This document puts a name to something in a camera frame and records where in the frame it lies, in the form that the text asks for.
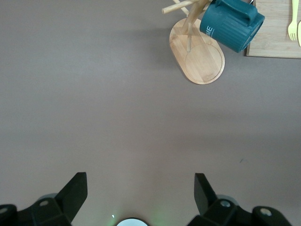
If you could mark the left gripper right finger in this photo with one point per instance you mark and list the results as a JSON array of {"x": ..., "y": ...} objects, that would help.
[{"x": 211, "y": 209}]

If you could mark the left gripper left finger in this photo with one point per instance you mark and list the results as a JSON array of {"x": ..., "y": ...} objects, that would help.
[{"x": 70, "y": 202}]

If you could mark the teal ribbed cup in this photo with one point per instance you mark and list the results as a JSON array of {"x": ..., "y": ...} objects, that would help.
[{"x": 230, "y": 28}]

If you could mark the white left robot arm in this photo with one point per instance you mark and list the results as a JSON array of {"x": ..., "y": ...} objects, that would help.
[{"x": 131, "y": 222}]

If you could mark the wooden cup rack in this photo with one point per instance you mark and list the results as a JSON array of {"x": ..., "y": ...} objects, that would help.
[{"x": 203, "y": 63}]

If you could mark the bamboo cutting board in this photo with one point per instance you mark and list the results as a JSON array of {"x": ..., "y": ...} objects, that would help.
[{"x": 272, "y": 42}]

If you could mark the yellow plastic knife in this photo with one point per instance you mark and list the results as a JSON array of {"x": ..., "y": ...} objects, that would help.
[{"x": 299, "y": 35}]

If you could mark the yellow plastic fork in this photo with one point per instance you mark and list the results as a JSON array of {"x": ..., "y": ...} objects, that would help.
[{"x": 292, "y": 30}]

